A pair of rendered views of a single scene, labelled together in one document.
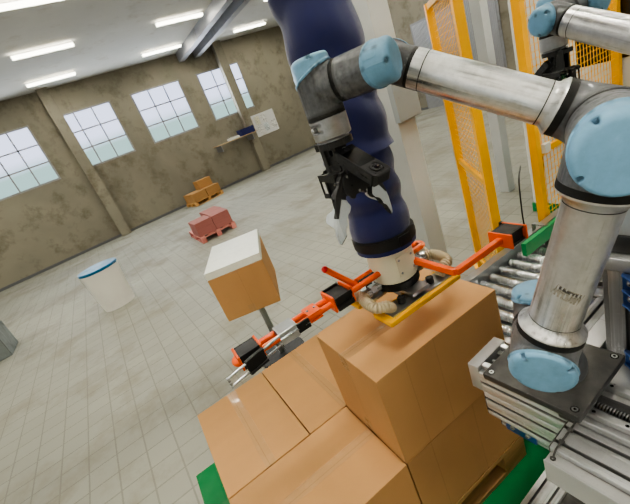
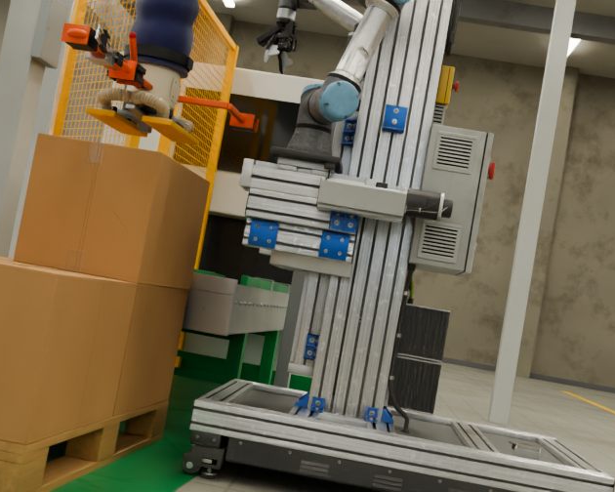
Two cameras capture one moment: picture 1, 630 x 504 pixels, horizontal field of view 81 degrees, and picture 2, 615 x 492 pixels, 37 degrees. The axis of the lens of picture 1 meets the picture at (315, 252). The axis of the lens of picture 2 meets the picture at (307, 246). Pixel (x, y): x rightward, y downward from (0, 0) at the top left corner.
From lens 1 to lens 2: 253 cm
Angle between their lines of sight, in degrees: 63
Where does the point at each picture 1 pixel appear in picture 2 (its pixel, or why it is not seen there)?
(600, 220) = (386, 15)
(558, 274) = (362, 39)
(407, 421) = (153, 230)
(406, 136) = (31, 82)
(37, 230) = not seen: outside the picture
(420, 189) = (16, 163)
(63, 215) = not seen: outside the picture
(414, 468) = (137, 299)
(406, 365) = (172, 167)
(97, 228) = not seen: outside the picture
